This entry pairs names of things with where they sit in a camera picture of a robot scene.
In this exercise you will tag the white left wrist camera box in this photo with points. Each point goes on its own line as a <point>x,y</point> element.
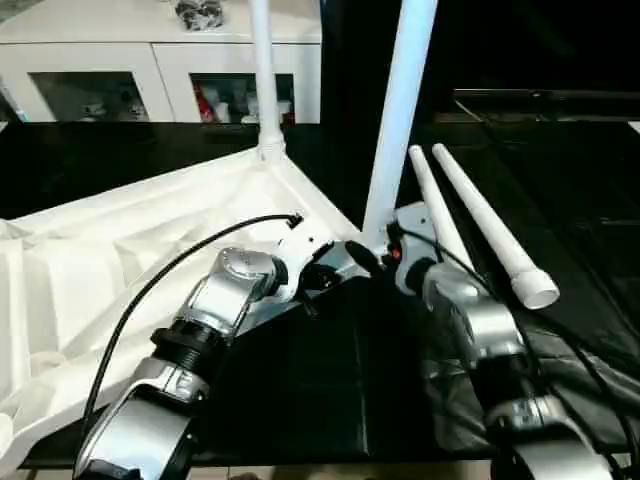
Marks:
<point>300,250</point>

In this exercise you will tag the crumpled silver black object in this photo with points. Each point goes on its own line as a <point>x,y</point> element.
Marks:
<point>199,13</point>

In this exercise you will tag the white plastic table leg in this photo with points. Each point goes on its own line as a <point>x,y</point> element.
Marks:
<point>265,70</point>
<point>400,110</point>
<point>435,205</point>
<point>490,220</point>

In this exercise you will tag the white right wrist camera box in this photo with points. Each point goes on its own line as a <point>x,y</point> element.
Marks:
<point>412,225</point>

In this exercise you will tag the white plastic table top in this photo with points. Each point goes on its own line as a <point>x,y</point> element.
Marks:
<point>90,260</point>

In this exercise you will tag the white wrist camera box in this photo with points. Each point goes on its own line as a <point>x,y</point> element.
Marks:
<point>412,225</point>
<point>300,250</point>

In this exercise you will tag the white cabinet with glass doors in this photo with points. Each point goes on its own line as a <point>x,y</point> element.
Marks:
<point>100,60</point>

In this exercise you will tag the glossy black long bar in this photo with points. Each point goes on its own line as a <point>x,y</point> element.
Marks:
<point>560,96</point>

